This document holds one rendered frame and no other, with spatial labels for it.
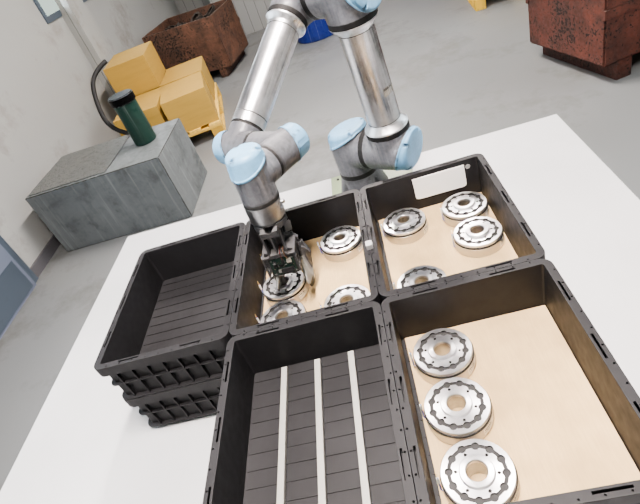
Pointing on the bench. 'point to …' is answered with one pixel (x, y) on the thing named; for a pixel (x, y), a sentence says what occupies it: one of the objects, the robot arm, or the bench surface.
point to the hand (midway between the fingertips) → (298, 282)
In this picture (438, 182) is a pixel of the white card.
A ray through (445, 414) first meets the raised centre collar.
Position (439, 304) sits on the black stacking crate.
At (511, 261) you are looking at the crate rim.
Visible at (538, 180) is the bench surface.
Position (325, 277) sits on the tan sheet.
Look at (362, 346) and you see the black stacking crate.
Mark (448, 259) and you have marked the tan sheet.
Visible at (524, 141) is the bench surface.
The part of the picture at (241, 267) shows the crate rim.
